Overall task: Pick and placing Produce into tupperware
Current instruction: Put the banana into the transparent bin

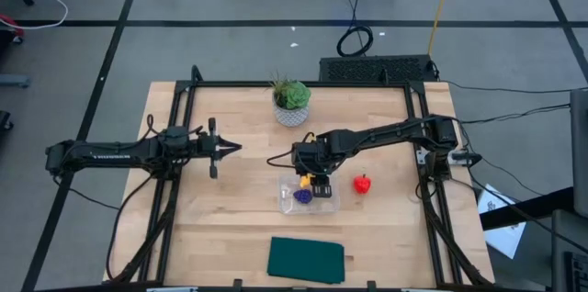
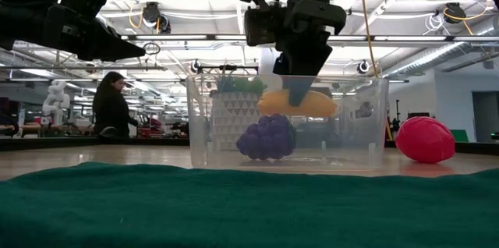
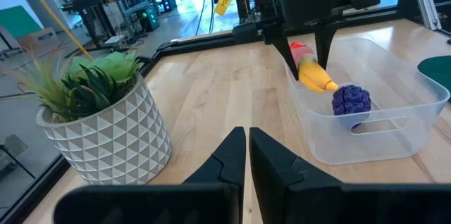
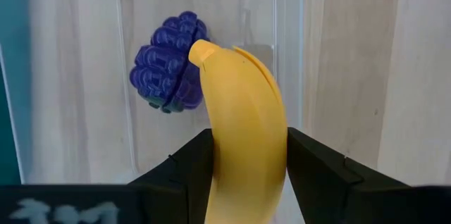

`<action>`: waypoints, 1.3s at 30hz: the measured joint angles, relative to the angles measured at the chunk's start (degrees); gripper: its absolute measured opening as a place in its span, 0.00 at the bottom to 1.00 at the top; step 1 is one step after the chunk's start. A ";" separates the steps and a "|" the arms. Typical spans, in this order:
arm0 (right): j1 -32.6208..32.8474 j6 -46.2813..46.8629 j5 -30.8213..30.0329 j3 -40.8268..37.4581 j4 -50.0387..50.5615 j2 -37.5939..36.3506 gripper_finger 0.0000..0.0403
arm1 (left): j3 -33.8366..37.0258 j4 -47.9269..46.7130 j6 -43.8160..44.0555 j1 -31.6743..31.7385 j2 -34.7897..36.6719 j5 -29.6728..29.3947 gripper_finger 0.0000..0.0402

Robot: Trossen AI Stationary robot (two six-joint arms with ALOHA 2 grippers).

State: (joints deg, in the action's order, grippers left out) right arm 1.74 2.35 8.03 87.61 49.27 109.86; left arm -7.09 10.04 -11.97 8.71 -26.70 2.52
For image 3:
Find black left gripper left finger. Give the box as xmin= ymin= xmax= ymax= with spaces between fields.
xmin=53 ymin=127 xmax=247 ymax=224

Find green board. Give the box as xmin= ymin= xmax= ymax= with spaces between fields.
xmin=0 ymin=5 xmax=42 ymax=40

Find artificial plant in patterned pot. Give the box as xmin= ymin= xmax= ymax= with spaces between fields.
xmin=0 ymin=42 xmax=173 ymax=185

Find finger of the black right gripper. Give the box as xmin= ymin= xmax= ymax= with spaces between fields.
xmin=264 ymin=25 xmax=301 ymax=81
xmin=314 ymin=25 xmax=339 ymax=72

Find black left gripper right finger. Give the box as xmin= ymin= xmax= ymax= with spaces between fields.
xmin=249 ymin=127 xmax=451 ymax=224

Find silver aluminium extrusion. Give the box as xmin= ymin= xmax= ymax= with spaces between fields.
xmin=414 ymin=0 xmax=441 ymax=31

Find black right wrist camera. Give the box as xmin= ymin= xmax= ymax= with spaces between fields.
xmin=276 ymin=0 xmax=341 ymax=26

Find yellow toy banana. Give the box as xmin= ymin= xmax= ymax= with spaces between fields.
xmin=297 ymin=56 xmax=340 ymax=94

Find dark green cloth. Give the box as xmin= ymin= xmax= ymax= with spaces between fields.
xmin=417 ymin=56 xmax=451 ymax=104

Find yellow hanging cable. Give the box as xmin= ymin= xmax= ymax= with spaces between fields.
xmin=16 ymin=0 xmax=95 ymax=61

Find clear plastic container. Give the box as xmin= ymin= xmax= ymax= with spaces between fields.
xmin=283 ymin=37 xmax=451 ymax=166

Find purple toy grapes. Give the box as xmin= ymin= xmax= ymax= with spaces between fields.
xmin=331 ymin=85 xmax=373 ymax=130

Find cardboard box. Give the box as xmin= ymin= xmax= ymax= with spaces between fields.
xmin=17 ymin=27 xmax=57 ymax=51

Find black aluminium table frame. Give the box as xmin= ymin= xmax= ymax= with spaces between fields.
xmin=0 ymin=0 xmax=451 ymax=224

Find red toy bell pepper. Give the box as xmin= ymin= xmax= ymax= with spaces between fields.
xmin=289 ymin=42 xmax=315 ymax=73

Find computer tower with green lights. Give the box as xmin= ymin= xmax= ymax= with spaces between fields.
xmin=139 ymin=5 xmax=160 ymax=32

